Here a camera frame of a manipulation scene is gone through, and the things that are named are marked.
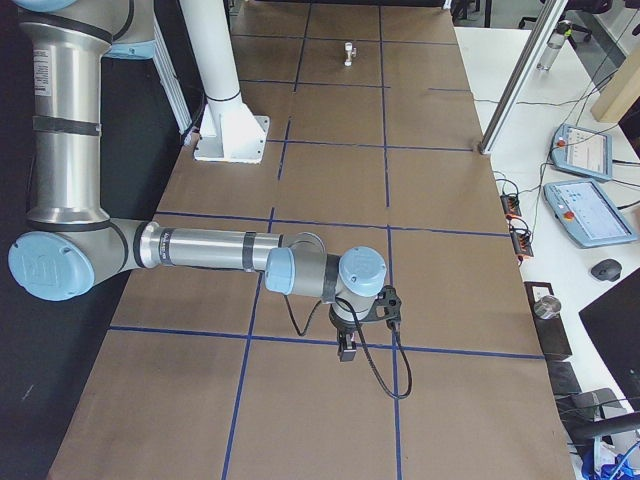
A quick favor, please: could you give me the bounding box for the aluminium frame post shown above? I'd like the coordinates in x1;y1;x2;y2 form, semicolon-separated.
478;0;568;155

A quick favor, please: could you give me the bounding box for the white PPR valve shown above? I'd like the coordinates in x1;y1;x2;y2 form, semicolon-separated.
343;42;357;67

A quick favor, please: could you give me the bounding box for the orange black adapter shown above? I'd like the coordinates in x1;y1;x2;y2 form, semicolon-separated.
509;222;534;263
500;186;522;220

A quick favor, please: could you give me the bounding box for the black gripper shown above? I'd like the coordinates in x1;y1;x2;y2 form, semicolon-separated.
331;316;357;362

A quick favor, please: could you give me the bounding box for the steel cylinder weight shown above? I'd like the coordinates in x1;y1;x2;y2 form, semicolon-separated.
533;295;562;320

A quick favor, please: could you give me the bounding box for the upper orange black adapter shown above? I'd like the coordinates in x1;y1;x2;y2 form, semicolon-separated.
500;186;522;220

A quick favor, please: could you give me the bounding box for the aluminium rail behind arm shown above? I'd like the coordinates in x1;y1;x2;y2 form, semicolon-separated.
153;18;191;134

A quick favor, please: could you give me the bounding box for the clear water bottle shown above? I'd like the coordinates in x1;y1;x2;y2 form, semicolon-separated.
536;20;573;71

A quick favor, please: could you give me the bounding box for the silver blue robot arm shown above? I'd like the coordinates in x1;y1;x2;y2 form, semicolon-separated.
8;1;397;361

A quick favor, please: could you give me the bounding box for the upper teach pendant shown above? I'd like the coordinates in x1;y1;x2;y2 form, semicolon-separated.
550;123;613;182

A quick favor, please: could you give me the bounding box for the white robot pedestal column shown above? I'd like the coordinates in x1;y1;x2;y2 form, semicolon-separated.
180;0;270;164

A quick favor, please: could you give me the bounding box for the lower teach pendant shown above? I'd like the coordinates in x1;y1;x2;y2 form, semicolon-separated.
543;179;638;248

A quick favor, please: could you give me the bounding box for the black box stack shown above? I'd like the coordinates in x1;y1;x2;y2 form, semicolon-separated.
524;281;581;397

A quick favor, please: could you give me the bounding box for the lower orange black adapter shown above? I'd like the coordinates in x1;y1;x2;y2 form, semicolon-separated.
509;222;534;263

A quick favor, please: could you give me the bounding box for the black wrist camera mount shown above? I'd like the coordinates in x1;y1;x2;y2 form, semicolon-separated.
367;285;402;330

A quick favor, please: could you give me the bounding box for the teach pendant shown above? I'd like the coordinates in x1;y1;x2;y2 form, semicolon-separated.
543;179;638;248
550;123;613;182

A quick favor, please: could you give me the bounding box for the black computer mouse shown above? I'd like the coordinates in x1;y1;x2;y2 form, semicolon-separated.
589;258;622;282

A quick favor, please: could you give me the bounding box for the black monitor corner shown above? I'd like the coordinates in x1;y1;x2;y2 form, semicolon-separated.
579;272;639;409

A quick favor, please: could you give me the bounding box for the wooden board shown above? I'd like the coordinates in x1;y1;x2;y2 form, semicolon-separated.
591;46;639;123

